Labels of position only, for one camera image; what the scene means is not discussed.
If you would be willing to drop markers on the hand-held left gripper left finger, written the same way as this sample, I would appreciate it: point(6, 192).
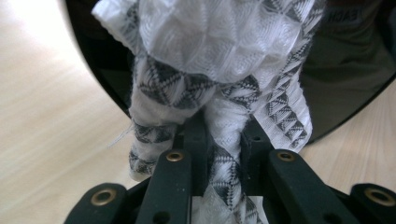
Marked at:
point(196, 146)

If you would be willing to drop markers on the black flower-painted lacquer tray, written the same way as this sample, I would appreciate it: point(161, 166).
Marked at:
point(99, 59)

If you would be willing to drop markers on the white black checkered cloth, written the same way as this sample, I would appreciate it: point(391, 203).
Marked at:
point(218, 46)

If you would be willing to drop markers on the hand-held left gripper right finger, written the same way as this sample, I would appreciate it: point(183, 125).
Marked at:
point(253, 149)

